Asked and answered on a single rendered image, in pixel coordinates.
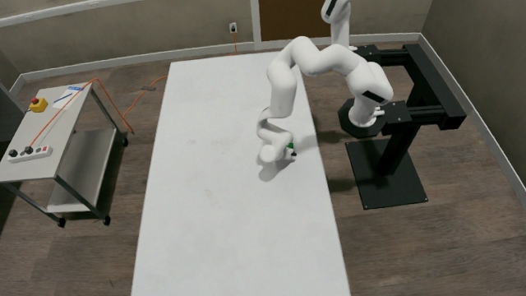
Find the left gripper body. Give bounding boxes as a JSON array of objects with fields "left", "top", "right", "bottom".
[{"left": 282, "top": 146, "right": 293, "bottom": 160}]

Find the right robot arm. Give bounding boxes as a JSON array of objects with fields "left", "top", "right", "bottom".
[{"left": 321, "top": 0, "right": 358, "bottom": 51}]

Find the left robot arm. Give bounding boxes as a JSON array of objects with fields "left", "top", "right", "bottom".
[{"left": 256, "top": 36, "right": 393, "bottom": 163}]

